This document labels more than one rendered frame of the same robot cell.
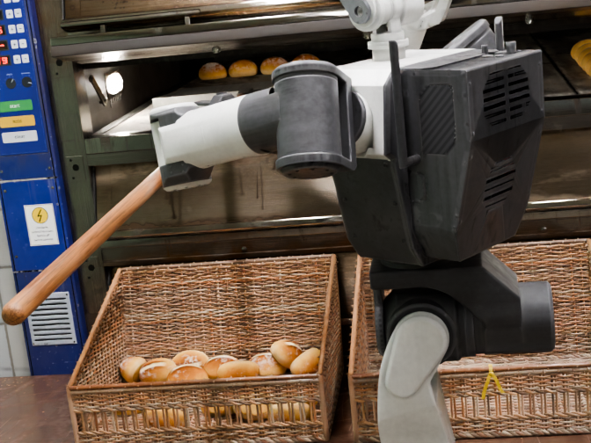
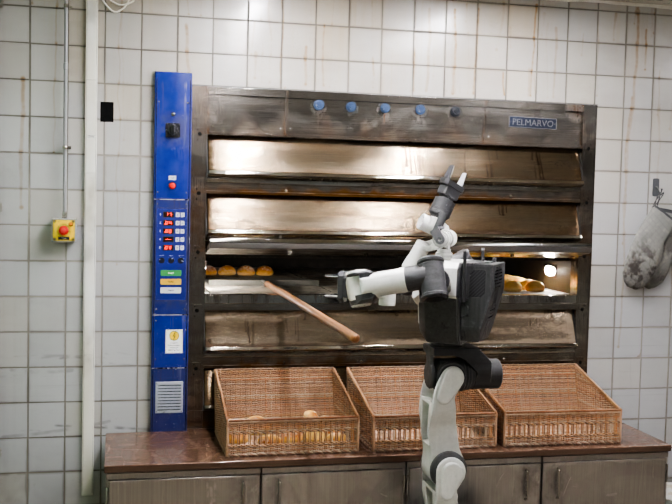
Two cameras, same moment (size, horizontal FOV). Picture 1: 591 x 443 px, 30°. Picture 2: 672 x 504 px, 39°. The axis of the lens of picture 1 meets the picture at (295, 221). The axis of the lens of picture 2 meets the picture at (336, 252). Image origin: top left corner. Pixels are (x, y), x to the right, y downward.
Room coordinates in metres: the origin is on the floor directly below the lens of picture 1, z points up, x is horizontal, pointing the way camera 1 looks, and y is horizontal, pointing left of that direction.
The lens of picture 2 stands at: (-1.45, 1.54, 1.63)
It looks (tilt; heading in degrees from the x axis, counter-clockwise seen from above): 3 degrees down; 338
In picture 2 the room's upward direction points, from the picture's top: 1 degrees clockwise
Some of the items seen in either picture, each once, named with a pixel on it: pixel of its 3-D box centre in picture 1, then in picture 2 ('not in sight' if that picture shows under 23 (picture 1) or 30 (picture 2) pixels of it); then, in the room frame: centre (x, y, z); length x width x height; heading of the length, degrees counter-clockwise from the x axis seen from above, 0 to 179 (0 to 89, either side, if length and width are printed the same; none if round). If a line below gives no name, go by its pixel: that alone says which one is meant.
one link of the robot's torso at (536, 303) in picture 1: (463, 302); (463, 366); (1.68, -0.25, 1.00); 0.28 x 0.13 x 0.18; 81
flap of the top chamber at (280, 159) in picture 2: not in sight; (402, 161); (2.55, -0.39, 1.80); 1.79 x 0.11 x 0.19; 81
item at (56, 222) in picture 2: not in sight; (64, 230); (2.75, 1.09, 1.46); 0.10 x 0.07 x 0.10; 81
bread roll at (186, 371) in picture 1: (186, 375); not in sight; (2.47, 0.30, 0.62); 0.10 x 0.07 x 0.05; 94
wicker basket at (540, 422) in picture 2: not in sight; (541, 402); (2.19, -0.96, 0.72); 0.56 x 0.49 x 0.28; 80
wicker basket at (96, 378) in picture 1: (214, 346); (283, 408); (2.38, 0.22, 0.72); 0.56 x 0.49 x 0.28; 82
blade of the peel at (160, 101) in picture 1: (258, 85); (259, 279); (3.25, 0.07, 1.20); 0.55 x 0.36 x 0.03; 81
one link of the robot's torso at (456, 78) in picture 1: (427, 145); (458, 296); (1.67, -0.21, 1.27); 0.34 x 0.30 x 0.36; 136
